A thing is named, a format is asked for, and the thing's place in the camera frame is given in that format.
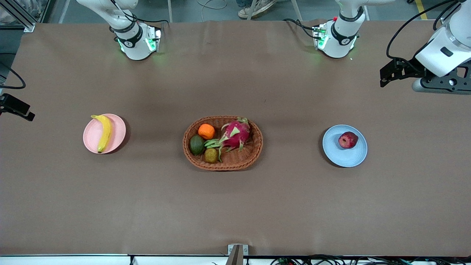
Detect red apple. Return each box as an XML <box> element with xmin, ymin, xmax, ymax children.
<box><xmin>338</xmin><ymin>131</ymin><xmax>359</xmax><ymax>149</ymax></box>

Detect yellow banana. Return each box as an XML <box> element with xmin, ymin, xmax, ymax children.
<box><xmin>91</xmin><ymin>114</ymin><xmax>113</xmax><ymax>153</ymax></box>

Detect circuit board green light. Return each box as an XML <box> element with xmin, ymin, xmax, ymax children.
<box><xmin>312</xmin><ymin>23</ymin><xmax>329</xmax><ymax>51</ymax></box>
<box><xmin>145</xmin><ymin>25</ymin><xmax>163</xmax><ymax>53</ymax></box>

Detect blue round plate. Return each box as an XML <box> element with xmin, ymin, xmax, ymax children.
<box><xmin>322</xmin><ymin>124</ymin><xmax>368</xmax><ymax>168</ymax></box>

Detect pink round plate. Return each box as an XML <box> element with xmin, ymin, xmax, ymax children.
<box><xmin>83</xmin><ymin>113</ymin><xmax>127</xmax><ymax>154</ymax></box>

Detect beige sneaker shoe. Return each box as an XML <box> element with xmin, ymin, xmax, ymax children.
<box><xmin>237</xmin><ymin>0</ymin><xmax>277</xmax><ymax>19</ymax></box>

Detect pink dragon fruit green scales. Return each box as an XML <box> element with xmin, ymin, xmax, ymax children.
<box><xmin>203</xmin><ymin>117</ymin><xmax>251</xmax><ymax>163</ymax></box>

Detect brown woven wicker basket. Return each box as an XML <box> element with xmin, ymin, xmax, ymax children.
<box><xmin>183</xmin><ymin>115</ymin><xmax>263</xmax><ymax>171</ymax></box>

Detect dark green avocado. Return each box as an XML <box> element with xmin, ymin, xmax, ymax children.
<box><xmin>189</xmin><ymin>135</ymin><xmax>206</xmax><ymax>156</ymax></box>

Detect orange tangerine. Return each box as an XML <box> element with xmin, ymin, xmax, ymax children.
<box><xmin>198</xmin><ymin>124</ymin><xmax>216</xmax><ymax>140</ymax></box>

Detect olive brown round fruit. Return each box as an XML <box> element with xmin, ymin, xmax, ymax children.
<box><xmin>204</xmin><ymin>148</ymin><xmax>220</xmax><ymax>164</ymax></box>

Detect brown table cover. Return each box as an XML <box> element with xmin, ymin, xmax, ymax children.
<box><xmin>0</xmin><ymin>19</ymin><xmax>471</xmax><ymax>257</ymax></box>

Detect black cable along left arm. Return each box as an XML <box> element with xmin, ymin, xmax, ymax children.
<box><xmin>386</xmin><ymin>0</ymin><xmax>471</xmax><ymax>70</ymax></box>

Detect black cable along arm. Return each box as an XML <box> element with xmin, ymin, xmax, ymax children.
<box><xmin>386</xmin><ymin>0</ymin><xmax>471</xmax><ymax>70</ymax></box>
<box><xmin>0</xmin><ymin>62</ymin><xmax>26</xmax><ymax>90</ymax></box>

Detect black cable along right arm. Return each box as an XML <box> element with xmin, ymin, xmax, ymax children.
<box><xmin>0</xmin><ymin>62</ymin><xmax>26</xmax><ymax>90</ymax></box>

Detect aluminium frame profile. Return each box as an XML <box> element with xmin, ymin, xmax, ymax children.
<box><xmin>441</xmin><ymin>0</ymin><xmax>471</xmax><ymax>29</ymax></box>
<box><xmin>0</xmin><ymin>0</ymin><xmax>36</xmax><ymax>33</ymax></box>

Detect black cable to circuit board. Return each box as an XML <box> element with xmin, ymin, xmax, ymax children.
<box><xmin>283</xmin><ymin>18</ymin><xmax>318</xmax><ymax>39</ymax></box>
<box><xmin>137</xmin><ymin>17</ymin><xmax>170</xmax><ymax>26</ymax></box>

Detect white table edge rail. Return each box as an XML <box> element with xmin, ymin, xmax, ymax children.
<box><xmin>0</xmin><ymin>254</ymin><xmax>471</xmax><ymax>265</ymax></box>

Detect white cable on floor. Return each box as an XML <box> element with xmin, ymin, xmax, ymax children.
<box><xmin>196</xmin><ymin>0</ymin><xmax>229</xmax><ymax>10</ymax></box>

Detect bundle of black cables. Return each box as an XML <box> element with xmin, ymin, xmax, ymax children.
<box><xmin>270</xmin><ymin>255</ymin><xmax>471</xmax><ymax>265</ymax></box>

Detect metal bracket at table edge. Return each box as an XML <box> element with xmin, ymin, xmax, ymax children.
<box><xmin>225</xmin><ymin>244</ymin><xmax>249</xmax><ymax>265</ymax></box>

